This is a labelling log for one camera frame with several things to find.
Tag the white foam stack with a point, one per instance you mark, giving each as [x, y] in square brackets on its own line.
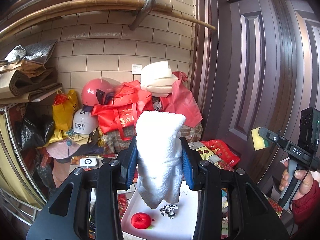
[158, 79]

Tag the folded cardboard stack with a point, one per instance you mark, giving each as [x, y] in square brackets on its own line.
[25, 75]

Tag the red tote bag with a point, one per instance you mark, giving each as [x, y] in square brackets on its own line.
[129, 102]

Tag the bamboo pole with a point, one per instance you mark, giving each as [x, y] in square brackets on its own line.
[49, 9]

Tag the red snack package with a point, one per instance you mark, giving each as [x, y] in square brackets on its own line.
[220, 148]

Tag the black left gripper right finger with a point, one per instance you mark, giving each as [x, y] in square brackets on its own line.
[250, 215]

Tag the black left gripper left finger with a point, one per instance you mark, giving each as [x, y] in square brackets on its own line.
[66, 214]

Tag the white helmet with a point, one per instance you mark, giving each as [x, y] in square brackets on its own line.
[84, 123]

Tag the red paper bag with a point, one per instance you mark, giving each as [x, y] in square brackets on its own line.
[181, 101]

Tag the metal rack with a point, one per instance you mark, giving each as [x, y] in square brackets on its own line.
[26, 167]

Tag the pink helmet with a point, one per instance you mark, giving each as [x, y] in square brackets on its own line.
[97, 92]

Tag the black plastic bag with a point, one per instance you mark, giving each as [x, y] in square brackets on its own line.
[36, 131]

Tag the yellow shopping bag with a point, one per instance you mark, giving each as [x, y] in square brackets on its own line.
[64, 108]

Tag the white towel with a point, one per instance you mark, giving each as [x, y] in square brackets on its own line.
[160, 170]

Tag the plaid blanket bundle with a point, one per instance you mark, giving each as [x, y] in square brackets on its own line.
[112, 143]

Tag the green yellow scrub sponge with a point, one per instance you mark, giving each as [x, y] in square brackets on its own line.
[258, 137]

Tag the black white patterned scrunchie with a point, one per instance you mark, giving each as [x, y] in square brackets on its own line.
[169, 210]

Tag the yellow curtain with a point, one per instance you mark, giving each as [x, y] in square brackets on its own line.
[13, 179]

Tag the pink sun hat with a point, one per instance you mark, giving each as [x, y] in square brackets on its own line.
[62, 149]

